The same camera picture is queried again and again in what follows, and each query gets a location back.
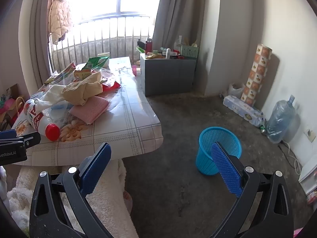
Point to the white bottle with red cap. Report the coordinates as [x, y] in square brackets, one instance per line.
[37, 121]

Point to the pink plastic container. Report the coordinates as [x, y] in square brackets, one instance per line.
[136, 70]

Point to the large water jug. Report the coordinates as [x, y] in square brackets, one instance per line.
[282, 121]

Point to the red gift bag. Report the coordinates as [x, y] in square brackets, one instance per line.
[10, 104]

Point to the green plastic basket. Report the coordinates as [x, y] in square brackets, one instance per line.
[189, 52]

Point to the black and green object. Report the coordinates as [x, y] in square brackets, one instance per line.
[141, 44]

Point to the white fluffy rug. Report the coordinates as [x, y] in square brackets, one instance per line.
[109, 203]

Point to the red and clear wrapper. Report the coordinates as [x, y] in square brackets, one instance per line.
[111, 85]

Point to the blue plastic wastebasket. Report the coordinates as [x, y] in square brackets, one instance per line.
[204, 158]

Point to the green foil bag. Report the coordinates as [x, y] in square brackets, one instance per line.
[97, 60]

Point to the window railing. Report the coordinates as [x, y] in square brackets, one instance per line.
[111, 29]

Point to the floral plastic tablecloth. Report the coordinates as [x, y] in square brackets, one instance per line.
[138, 129]

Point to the grey cabinet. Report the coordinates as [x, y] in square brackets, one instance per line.
[168, 76]

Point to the small white bottle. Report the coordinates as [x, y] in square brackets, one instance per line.
[168, 54]

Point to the white paper cup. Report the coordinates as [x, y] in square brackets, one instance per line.
[104, 54]

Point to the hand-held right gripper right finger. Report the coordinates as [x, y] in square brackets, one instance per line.
[226, 168]

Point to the beige cloth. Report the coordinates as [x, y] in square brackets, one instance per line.
[84, 89]

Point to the white drawer unit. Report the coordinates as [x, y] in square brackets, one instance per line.
[309, 176]

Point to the pink puffer jacket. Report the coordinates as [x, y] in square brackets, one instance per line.
[59, 14]

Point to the wall socket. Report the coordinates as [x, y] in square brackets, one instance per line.
[309, 135]

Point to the red thermos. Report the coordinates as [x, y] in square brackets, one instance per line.
[148, 47]

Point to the pink sponge cloth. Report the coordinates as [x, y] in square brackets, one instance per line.
[91, 109]

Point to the blue and white box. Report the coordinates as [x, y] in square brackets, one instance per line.
[60, 106]

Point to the orange snack packet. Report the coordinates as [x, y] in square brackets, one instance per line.
[83, 73]

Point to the toilet paper pack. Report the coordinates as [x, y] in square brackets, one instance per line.
[242, 109]

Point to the clear red-bordered packaging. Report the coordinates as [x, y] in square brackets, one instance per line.
[62, 75]

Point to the cardboard box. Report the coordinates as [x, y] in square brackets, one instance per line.
[14, 89]

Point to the yellow packet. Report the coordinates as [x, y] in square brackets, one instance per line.
[153, 55]

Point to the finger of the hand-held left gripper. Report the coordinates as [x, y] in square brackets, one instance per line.
[7, 134]
[29, 141]

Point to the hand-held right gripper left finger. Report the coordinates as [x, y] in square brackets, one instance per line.
[96, 168]

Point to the white plastic bag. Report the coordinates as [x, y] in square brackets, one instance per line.
[55, 91]
[235, 89]

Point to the patterned paper roll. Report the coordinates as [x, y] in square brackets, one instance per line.
[257, 74]

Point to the grey curtain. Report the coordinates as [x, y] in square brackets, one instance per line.
[178, 17]
[37, 42]

